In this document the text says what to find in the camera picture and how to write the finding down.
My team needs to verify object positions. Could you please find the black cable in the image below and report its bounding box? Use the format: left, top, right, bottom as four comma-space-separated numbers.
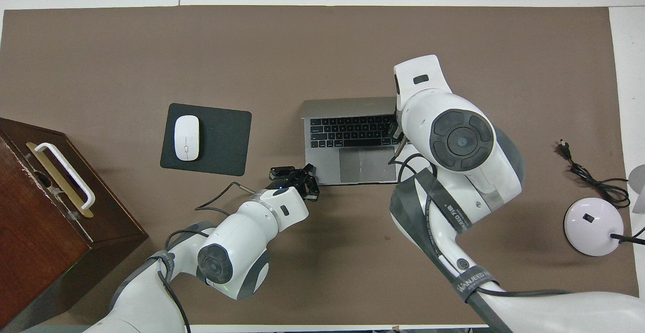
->
149, 181, 257, 333
387, 139, 572, 299

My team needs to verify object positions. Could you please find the white box handle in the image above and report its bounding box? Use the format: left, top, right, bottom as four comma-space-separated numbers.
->
34, 143, 96, 210

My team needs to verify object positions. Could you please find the brown wooden box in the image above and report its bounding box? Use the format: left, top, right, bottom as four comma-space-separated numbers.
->
0, 117, 149, 331

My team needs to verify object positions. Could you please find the white computer mouse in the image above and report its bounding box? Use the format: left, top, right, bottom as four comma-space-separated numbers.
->
174, 115, 201, 162

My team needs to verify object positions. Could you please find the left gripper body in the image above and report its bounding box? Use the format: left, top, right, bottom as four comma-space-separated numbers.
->
266, 175, 308, 198

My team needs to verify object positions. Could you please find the black mouse pad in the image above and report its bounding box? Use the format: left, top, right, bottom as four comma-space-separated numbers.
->
160, 103, 252, 176

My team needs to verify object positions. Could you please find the white round lamp base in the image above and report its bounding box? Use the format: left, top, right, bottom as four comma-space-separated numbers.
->
563, 164, 645, 257

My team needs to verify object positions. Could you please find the black power cord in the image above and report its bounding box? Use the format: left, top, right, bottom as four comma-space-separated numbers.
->
557, 141, 631, 209

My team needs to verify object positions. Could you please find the grey laptop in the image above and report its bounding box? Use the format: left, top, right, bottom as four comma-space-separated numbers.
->
300, 96, 410, 186

